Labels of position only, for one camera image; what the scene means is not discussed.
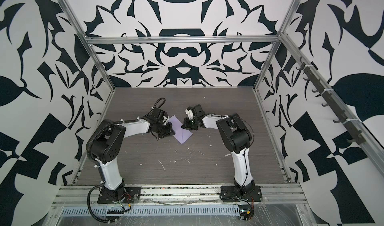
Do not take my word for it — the lilac square paper sheet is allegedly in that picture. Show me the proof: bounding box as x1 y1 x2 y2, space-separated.
169 116 193 144

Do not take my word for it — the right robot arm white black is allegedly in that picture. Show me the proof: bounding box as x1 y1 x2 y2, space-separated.
182 104 254 188

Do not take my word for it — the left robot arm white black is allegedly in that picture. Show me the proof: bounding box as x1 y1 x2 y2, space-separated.
86 107 175 191

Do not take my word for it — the aluminium horizontal back bar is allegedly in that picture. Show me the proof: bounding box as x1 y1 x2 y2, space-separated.
87 35 278 45

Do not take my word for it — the small green circuit board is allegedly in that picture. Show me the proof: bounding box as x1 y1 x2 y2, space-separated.
239 205 255 221

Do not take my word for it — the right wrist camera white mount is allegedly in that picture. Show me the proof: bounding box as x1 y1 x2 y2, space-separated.
185 109 195 120

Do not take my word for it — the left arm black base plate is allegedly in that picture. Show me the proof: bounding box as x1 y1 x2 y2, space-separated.
97 186 142 204

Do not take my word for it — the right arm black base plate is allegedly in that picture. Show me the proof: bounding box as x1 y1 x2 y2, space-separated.
220 184 263 203

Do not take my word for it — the black cable left base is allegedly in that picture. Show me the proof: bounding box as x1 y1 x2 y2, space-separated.
86 182 133 224

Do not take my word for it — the white slotted cable duct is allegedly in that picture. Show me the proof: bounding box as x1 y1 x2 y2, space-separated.
59 204 241 218

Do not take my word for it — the aluminium frame corner post left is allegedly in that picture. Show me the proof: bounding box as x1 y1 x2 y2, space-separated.
57 0 116 92

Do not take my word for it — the aluminium frame corner post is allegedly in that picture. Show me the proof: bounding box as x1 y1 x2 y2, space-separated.
253 0 308 90
57 0 116 92

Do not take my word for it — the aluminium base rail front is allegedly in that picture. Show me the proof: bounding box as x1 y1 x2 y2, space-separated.
52 184 308 207

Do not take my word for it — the hook rail on right wall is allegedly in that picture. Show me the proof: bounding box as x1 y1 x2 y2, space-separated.
297 56 367 145

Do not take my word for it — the aluminium frame corner post right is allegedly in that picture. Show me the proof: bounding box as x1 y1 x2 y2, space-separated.
253 0 308 90

